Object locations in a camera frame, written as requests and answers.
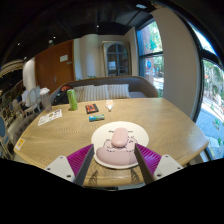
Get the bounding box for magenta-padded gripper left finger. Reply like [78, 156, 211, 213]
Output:
[44, 143, 96, 187]

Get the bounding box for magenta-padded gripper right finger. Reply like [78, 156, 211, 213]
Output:
[133, 143, 184, 186]

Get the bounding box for pink computer mouse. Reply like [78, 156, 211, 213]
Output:
[110, 127, 130, 148]

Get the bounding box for white mouse pad pink rest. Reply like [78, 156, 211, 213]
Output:
[90, 120, 150, 170]

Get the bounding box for yellow and white code card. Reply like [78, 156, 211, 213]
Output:
[14, 137, 26, 152]

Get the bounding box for white sticker sheet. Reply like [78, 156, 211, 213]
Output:
[37, 108, 63, 127]

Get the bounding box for small teal box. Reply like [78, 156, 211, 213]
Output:
[88, 114, 106, 123]

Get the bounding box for grey tufted armchair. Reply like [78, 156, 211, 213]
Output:
[9, 111, 41, 141]

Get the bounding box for black and orange flat box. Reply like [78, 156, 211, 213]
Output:
[84, 103, 100, 115]

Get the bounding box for green drink can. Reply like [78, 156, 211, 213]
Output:
[66, 88, 79, 112]

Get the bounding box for clear shaker bottle white lid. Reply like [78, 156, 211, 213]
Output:
[39, 87, 53, 113]

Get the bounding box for black bag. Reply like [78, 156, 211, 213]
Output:
[52, 84, 73, 106]

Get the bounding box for white dining chairs group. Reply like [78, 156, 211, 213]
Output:
[24, 85, 43, 116]

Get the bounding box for striped cushion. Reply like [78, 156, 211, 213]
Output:
[73, 86, 86, 103]
[82, 84, 110, 102]
[107, 83, 131, 100]

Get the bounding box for white tube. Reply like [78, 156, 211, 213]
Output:
[104, 99, 115, 113]

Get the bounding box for person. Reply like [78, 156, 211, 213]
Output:
[20, 86, 31, 108]

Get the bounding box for black-framed glass window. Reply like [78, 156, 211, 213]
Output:
[191, 23, 224, 161]
[136, 20, 165, 98]

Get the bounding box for grey curved sofa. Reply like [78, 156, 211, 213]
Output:
[49, 75, 159, 106]

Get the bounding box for brown wooden door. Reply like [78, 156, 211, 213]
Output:
[34, 39, 76, 94]

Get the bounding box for arched glass-door cabinet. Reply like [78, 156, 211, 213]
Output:
[101, 40, 133, 78]

